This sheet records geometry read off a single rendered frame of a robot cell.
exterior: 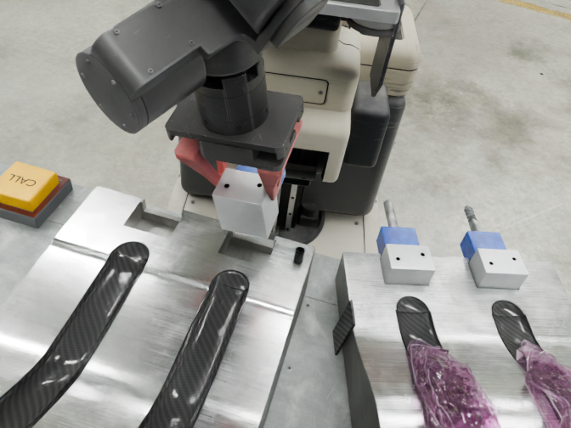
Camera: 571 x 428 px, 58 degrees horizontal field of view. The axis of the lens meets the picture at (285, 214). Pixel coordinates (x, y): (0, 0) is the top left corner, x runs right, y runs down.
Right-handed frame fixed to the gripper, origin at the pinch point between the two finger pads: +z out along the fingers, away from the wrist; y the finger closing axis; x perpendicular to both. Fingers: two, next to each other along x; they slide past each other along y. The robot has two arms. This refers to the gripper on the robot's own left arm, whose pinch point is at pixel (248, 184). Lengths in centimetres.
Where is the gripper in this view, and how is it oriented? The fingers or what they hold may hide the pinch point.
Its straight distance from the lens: 49.5
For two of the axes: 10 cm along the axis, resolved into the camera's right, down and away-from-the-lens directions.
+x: 2.9, -7.6, 5.8
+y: 9.5, 1.9, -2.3
